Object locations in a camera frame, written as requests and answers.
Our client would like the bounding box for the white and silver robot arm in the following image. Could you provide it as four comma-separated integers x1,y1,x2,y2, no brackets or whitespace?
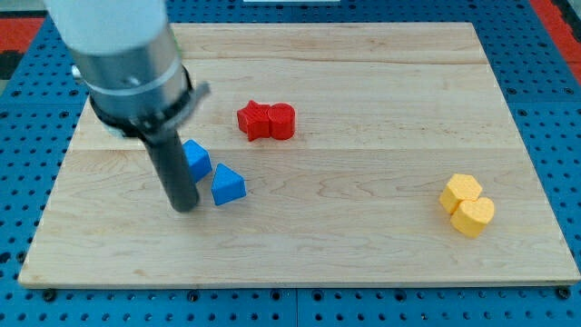
44,0,210,139

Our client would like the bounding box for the wooden board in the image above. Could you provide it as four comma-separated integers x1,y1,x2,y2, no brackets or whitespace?
18,23,580,289

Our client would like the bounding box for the red star block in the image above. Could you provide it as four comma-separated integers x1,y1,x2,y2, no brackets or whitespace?
237,100,271,142

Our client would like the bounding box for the red cylinder block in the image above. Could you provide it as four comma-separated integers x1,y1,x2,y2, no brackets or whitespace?
267,103,296,140

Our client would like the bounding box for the blue triangle block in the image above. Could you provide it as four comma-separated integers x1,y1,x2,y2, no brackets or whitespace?
211,163,246,205

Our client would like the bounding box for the blue cube block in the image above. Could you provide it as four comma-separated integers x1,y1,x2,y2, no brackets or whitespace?
182,140,212,183

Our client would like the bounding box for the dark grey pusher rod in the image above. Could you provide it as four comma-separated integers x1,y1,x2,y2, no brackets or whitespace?
143,130,199,213

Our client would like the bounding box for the yellow hexagon block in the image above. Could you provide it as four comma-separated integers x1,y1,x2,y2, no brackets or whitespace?
438,173,483,214

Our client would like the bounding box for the yellow heart block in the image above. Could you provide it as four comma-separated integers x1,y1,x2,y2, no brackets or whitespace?
450,197,496,238

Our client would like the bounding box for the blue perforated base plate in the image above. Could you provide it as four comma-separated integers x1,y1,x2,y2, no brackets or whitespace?
1,0,580,326

